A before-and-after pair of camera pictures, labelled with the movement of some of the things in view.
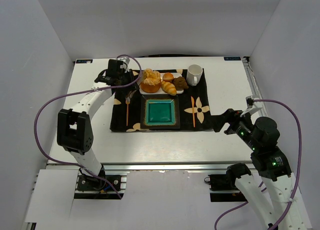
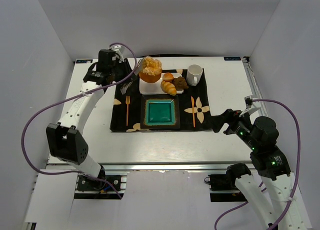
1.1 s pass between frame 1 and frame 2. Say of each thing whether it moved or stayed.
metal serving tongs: moved
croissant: stayed
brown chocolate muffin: stayed
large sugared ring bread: moved
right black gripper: stayed
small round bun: stayed
